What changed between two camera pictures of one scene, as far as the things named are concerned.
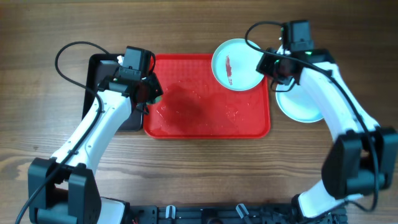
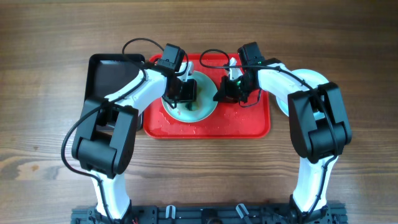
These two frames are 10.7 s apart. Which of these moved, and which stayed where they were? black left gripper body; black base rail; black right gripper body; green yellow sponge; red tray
Moved: black left gripper body; green yellow sponge; black right gripper body
Stayed: black base rail; red tray
